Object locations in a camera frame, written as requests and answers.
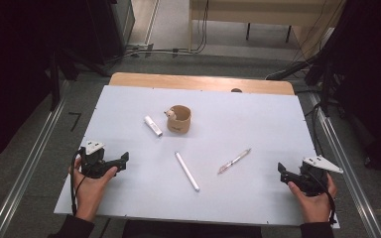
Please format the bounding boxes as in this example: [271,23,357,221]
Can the hand-held gripper black cable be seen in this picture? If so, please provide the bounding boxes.
[311,171,338,226]
[69,148,87,216]

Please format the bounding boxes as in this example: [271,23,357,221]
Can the floor cables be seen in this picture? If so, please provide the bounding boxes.
[107,0,211,63]

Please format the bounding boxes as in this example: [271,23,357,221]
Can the light wooden table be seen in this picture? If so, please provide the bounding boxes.
[108,71,296,96]

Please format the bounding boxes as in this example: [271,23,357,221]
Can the tan pen holder with bear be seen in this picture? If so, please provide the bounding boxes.
[164,104,192,135]

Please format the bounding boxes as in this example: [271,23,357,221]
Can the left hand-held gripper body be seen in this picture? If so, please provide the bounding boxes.
[78,141,113,179]

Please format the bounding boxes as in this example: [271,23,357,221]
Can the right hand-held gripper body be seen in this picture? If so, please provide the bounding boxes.
[299,156,344,197]

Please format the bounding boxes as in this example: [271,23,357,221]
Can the black cable beside table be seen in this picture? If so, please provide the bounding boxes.
[306,102,333,199]

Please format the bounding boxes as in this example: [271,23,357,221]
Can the left hand-held gripper black cable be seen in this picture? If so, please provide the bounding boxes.
[69,148,87,216]

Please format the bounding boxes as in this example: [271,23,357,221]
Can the right hand-held gripper black cable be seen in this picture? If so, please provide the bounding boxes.
[311,171,338,226]

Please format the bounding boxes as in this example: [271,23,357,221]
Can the black tripod stand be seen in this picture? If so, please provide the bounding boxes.
[266,54,343,117]
[48,49,111,112]

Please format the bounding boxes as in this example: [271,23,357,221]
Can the short white tube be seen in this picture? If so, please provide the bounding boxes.
[143,115,164,138]

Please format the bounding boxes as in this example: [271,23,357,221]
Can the black curtain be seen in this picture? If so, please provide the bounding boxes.
[323,0,381,178]
[0,0,92,168]

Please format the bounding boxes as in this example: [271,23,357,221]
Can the metal floor rail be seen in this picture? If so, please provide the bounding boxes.
[307,92,381,238]
[0,95,69,238]

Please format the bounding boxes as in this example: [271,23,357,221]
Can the black cabinet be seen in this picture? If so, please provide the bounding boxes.
[88,0,136,65]

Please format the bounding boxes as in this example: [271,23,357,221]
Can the person's left hand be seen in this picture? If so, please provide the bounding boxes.
[68,157,118,222]

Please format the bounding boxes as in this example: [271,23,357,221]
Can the person's right hand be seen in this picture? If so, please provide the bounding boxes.
[287,174,338,224]

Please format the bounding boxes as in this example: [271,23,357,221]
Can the clear mechanical pencil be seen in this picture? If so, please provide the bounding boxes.
[216,148,252,176]

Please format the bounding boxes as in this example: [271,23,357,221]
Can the long white pen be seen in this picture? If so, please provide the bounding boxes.
[174,151,200,192]

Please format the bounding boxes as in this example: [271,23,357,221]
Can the pale wooden desk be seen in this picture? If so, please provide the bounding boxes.
[188,0,346,56]

